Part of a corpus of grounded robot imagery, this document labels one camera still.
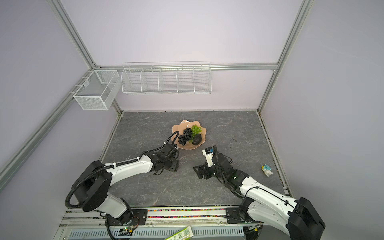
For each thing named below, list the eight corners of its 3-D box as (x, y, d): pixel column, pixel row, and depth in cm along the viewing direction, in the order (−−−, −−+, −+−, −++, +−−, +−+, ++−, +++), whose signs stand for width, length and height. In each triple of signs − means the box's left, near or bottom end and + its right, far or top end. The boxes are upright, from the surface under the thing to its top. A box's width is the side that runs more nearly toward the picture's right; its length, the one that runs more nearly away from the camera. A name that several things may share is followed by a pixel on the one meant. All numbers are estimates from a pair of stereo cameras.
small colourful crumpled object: (263, 176, 89) (265, 174, 86) (260, 167, 93) (262, 164, 90) (270, 176, 89) (273, 174, 86) (267, 167, 93) (270, 164, 90)
